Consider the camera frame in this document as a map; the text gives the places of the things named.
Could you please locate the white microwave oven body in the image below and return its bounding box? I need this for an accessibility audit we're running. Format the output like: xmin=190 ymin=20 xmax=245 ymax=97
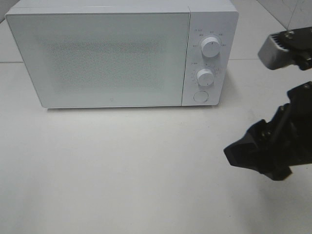
xmin=5 ymin=0 xmax=239 ymax=108

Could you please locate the upper white power knob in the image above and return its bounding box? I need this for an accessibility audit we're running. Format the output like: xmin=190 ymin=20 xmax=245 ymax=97
xmin=200 ymin=36 xmax=221 ymax=58

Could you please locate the white timer knob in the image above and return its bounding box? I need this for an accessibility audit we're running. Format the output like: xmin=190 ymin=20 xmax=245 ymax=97
xmin=196 ymin=68 xmax=215 ymax=87

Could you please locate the round white door release button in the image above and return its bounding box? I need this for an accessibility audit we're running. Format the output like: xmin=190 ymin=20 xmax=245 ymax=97
xmin=194 ymin=91 xmax=209 ymax=103

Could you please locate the white microwave door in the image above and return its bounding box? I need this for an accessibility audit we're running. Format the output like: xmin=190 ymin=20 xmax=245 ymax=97
xmin=7 ymin=13 xmax=189 ymax=108

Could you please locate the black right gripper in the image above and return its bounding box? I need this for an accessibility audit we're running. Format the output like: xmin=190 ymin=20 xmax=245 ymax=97
xmin=223 ymin=81 xmax=312 ymax=181

